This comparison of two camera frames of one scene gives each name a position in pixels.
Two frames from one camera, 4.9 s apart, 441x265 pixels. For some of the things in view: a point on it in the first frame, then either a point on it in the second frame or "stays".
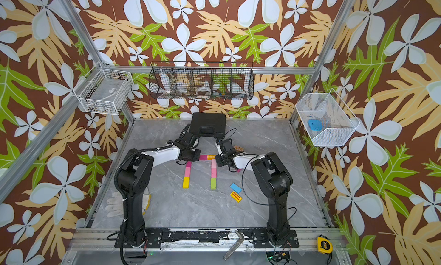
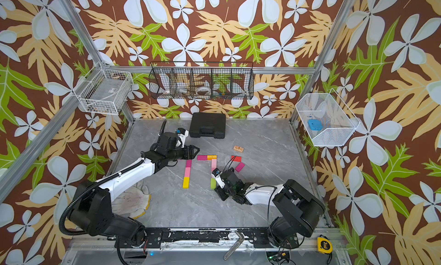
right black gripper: [219, 163] -> [219, 191]
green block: [213, 183] stays
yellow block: [186, 182] stays
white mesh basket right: [327, 119] stays
